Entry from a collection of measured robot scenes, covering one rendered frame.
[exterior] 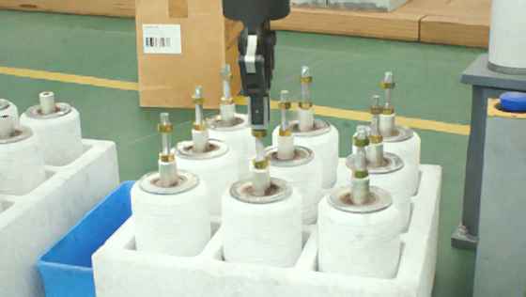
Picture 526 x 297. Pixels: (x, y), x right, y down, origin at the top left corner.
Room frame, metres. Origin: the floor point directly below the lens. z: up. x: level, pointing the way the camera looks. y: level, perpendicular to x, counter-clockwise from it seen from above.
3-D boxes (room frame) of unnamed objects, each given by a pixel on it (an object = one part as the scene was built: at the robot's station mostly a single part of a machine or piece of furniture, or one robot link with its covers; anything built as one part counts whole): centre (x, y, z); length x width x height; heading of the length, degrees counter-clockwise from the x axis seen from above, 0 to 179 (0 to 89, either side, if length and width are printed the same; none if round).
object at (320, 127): (1.11, -0.08, 0.25); 0.08 x 0.08 x 0.01
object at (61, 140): (1.23, 0.32, 0.16); 0.10 x 0.10 x 0.18
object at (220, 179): (1.03, 0.07, 0.16); 0.10 x 0.10 x 0.18
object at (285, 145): (1.00, -0.05, 0.26); 0.02 x 0.02 x 0.03
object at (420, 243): (1.00, -0.05, 0.09); 0.39 x 0.39 x 0.18; 73
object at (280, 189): (0.89, -0.01, 0.25); 0.08 x 0.08 x 0.01
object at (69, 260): (1.10, 0.21, 0.06); 0.30 x 0.11 x 0.12; 163
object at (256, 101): (0.86, -0.01, 0.37); 0.03 x 0.01 x 0.05; 172
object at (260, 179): (0.89, -0.01, 0.26); 0.02 x 0.02 x 0.03
